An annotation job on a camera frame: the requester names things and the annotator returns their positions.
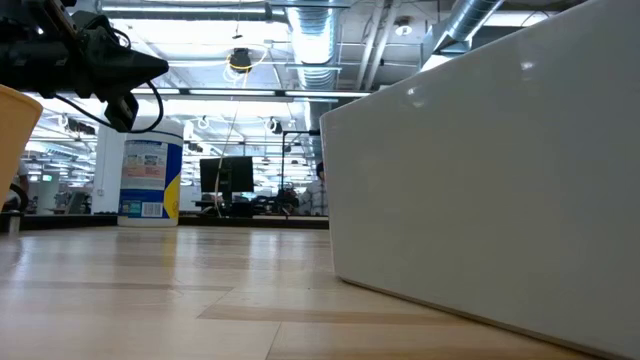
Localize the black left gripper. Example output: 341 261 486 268
0 0 171 103

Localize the yellow plastic tray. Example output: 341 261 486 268
0 83 44 207

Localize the light grey plastic tray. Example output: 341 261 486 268
319 0 640 360

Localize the white building column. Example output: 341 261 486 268
92 99 129 215

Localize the black crossbar with light strips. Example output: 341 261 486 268
129 87 371 104

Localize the white wipes canister blue label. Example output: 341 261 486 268
117 115 185 229

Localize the black computer monitor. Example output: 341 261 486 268
199 156 255 217

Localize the person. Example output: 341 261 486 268
298 160 330 217

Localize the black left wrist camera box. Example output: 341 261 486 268
103 91 141 134

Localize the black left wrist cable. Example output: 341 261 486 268
53 79 166 135

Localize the black ceiling camera yellow cable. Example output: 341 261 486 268
227 47 254 75

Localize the black background rig frame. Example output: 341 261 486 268
281 129 321 216

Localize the ribbed silver ventilation duct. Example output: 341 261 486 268
285 0 342 121

